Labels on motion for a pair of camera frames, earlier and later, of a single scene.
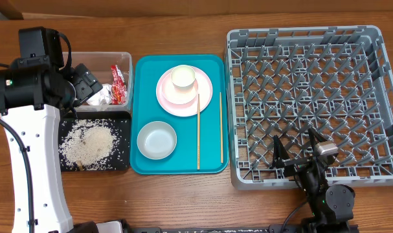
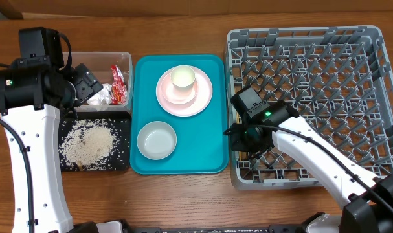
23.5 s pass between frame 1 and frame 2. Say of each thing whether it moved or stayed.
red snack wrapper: stayed
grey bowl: stayed
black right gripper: moved
